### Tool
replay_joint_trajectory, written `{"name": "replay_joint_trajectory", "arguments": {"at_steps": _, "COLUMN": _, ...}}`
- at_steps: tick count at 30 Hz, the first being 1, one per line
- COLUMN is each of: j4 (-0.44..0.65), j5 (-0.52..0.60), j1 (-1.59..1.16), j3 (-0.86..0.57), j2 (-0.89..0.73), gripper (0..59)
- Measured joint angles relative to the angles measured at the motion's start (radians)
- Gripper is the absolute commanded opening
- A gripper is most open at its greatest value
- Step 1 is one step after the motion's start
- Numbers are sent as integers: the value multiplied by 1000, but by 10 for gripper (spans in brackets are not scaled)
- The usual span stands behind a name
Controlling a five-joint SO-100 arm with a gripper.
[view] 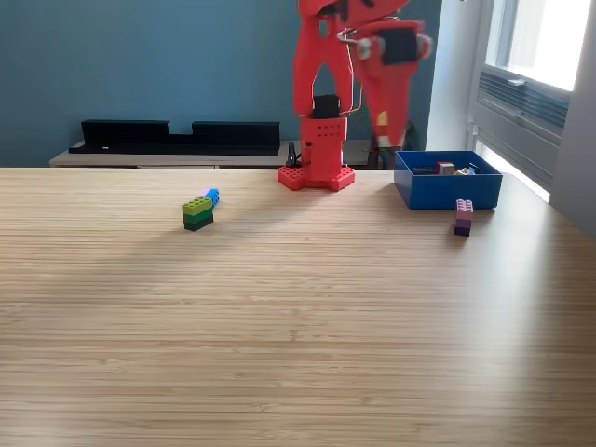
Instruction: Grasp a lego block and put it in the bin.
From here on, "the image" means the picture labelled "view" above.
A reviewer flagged blue plastic bin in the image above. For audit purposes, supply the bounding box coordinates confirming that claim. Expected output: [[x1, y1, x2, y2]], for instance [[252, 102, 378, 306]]
[[393, 149, 503, 210]]

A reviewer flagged pink purple brick stack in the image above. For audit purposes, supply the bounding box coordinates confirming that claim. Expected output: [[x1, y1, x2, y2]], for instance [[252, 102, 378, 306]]
[[454, 198, 475, 237]]

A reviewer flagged dark wooden chair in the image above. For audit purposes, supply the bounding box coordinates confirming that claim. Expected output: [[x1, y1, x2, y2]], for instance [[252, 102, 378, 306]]
[[366, 118, 415, 171]]

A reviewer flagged grey window radiator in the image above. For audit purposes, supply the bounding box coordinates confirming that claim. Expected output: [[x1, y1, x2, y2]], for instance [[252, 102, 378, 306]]
[[474, 64, 572, 187]]

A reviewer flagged white framed window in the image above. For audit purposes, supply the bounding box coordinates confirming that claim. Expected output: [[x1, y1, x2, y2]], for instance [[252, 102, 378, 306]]
[[483, 0, 596, 92]]

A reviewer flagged black shelf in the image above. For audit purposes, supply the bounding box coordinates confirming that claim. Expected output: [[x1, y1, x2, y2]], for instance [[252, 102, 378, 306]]
[[68, 119, 282, 156]]

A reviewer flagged pale wooden sideboard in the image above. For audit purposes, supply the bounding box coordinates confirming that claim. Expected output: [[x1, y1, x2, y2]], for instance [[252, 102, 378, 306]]
[[48, 139, 376, 171]]

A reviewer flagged arm servo cable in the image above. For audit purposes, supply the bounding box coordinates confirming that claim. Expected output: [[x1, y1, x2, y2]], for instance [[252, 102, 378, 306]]
[[335, 26, 365, 116]]

